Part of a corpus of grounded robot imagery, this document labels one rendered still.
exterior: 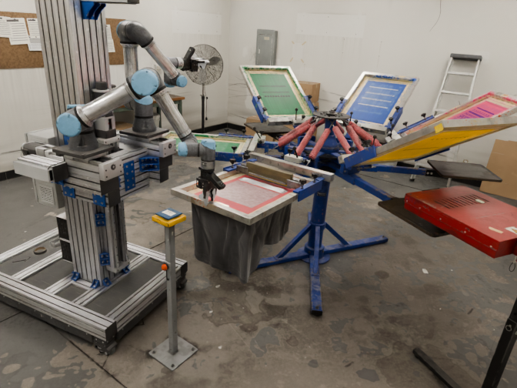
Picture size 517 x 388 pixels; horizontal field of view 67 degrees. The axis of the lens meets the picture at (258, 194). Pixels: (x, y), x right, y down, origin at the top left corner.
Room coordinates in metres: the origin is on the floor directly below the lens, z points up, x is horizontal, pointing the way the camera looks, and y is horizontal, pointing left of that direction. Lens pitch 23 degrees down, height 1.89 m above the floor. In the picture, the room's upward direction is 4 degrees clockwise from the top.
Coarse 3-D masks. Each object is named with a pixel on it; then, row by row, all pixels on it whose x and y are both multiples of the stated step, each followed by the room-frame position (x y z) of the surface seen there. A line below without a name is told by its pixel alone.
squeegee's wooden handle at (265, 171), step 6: (246, 162) 2.53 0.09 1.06; (252, 162) 2.52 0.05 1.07; (252, 168) 2.50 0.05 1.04; (258, 168) 2.47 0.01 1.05; (264, 168) 2.44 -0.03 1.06; (270, 168) 2.43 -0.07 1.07; (258, 174) 2.46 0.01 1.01; (264, 174) 2.44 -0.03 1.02; (270, 174) 2.41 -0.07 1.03; (276, 174) 2.39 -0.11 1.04; (282, 174) 2.36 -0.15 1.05; (288, 174) 2.34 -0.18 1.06; (282, 180) 2.36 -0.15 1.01
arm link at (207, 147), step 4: (204, 140) 1.96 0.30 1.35; (208, 140) 1.97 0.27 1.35; (212, 140) 1.97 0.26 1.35; (200, 144) 1.96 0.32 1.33; (204, 144) 1.95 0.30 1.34; (208, 144) 1.95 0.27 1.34; (212, 144) 1.96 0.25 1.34; (200, 148) 1.94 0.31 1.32; (204, 148) 1.95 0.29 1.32; (208, 148) 1.94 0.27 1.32; (212, 148) 1.95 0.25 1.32; (200, 152) 1.94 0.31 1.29; (204, 152) 1.94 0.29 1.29; (208, 152) 1.94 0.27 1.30; (212, 152) 1.95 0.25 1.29; (200, 156) 1.95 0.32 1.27; (204, 156) 1.95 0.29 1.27; (208, 156) 1.94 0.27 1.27; (212, 156) 1.95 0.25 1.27; (204, 160) 1.95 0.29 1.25; (208, 160) 1.94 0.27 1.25; (212, 160) 1.95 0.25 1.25
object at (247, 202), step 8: (272, 184) 2.41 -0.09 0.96; (248, 192) 2.23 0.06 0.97; (256, 192) 2.24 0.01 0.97; (264, 192) 2.24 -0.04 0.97; (272, 192) 2.26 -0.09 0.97; (288, 192) 2.27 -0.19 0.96; (232, 200) 2.09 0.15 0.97; (240, 200) 2.09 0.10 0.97; (248, 200) 2.10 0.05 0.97; (256, 200) 2.11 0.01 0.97; (264, 200) 2.12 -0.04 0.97; (272, 200) 2.13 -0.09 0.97; (232, 208) 1.98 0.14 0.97; (240, 208) 1.98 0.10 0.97; (248, 208) 1.99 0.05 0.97; (256, 208) 2.00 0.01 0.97
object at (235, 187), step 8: (240, 176) 2.51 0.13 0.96; (248, 176) 2.53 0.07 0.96; (232, 184) 2.35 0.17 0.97; (240, 184) 2.36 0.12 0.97; (248, 184) 2.37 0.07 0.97; (200, 192) 2.17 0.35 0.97; (216, 192) 2.19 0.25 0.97; (224, 192) 2.20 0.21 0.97; (232, 192) 2.21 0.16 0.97; (240, 192) 2.22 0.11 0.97; (216, 200) 2.07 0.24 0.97; (224, 200) 2.08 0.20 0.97
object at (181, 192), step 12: (312, 180) 2.44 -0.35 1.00; (180, 192) 2.07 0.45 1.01; (204, 204) 1.96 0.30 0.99; (216, 204) 1.93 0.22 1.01; (276, 204) 2.00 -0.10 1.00; (288, 204) 2.09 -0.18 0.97; (228, 216) 1.86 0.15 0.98; (240, 216) 1.82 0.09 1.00; (252, 216) 1.81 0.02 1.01; (264, 216) 1.89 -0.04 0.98
